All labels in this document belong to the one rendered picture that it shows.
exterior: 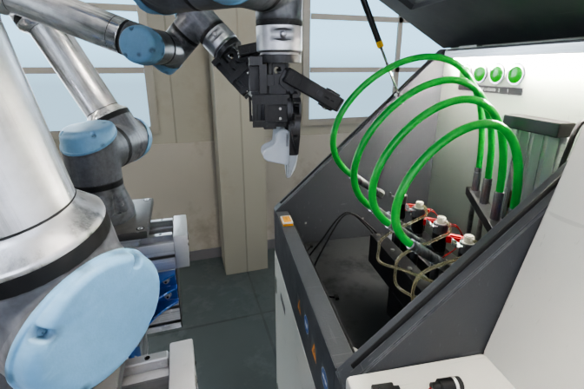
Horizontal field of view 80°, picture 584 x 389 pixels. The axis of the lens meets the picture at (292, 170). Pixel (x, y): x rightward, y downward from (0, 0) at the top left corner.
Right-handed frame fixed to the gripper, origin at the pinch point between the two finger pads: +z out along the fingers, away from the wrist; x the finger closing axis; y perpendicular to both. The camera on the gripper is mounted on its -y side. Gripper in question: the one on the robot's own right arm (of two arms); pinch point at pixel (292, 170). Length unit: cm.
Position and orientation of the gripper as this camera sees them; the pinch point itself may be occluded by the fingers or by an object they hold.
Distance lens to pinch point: 63.4
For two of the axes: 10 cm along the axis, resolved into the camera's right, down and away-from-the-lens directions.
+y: -9.8, 0.6, -1.9
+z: 0.0, 9.6, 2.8
